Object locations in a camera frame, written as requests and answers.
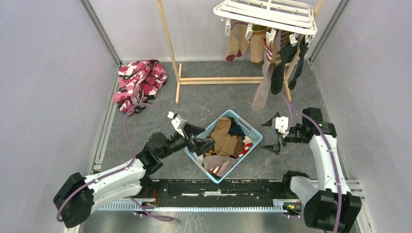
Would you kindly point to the pink camouflage cloth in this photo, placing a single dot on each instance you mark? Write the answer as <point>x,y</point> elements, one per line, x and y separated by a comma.
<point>139,82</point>

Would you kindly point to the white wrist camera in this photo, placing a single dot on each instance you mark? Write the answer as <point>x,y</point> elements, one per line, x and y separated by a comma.
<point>177,122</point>
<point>282,125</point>

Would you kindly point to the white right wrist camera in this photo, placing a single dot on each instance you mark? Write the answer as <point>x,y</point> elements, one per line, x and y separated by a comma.
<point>282,125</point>

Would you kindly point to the beige pink sock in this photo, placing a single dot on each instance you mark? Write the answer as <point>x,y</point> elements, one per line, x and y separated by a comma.
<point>262,91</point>

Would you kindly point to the red purple striped sock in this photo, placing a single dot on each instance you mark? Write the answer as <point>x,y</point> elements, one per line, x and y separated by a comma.
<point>238,44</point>

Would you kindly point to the navy blue sock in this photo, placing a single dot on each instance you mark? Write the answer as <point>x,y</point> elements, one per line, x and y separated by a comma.
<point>235,129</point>

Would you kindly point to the light blue laundry basket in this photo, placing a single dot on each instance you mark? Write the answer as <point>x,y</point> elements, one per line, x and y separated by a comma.
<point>249,131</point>

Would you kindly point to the wooden hanger stand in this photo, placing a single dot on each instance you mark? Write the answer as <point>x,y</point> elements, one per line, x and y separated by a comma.
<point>205,80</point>

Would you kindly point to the light blue cable tray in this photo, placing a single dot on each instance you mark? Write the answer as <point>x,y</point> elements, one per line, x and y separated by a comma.
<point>128,205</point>

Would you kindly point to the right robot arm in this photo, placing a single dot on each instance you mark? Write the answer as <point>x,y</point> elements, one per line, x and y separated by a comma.
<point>330,206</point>

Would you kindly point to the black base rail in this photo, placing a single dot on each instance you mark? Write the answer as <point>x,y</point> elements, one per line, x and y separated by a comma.
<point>205,193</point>

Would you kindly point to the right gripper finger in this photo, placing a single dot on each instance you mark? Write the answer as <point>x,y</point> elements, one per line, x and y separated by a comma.
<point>274,148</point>
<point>271,122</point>

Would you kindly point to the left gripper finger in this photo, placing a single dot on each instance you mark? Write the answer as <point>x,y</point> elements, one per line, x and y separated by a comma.
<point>203,150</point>
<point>199,142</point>

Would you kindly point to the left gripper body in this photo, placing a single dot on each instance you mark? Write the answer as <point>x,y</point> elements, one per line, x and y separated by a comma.
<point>192,146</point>

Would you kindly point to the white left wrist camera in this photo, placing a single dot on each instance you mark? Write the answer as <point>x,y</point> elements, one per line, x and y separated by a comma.
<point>177,122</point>

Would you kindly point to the red santa sock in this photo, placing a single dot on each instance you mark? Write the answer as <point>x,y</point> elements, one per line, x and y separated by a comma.
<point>247,143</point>

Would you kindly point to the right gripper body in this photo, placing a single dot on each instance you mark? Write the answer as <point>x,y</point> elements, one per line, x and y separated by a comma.
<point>295,136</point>

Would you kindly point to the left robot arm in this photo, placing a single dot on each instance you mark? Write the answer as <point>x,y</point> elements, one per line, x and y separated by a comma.
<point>81,195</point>

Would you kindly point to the tan ribbed sock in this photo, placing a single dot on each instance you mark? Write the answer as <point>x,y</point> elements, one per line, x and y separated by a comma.
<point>225,144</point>

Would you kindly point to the brown striped sock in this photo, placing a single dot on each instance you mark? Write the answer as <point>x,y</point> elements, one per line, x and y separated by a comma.
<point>284,38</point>

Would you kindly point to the black sock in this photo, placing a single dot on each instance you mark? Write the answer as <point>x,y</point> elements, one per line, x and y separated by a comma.
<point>287,54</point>
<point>303,48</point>

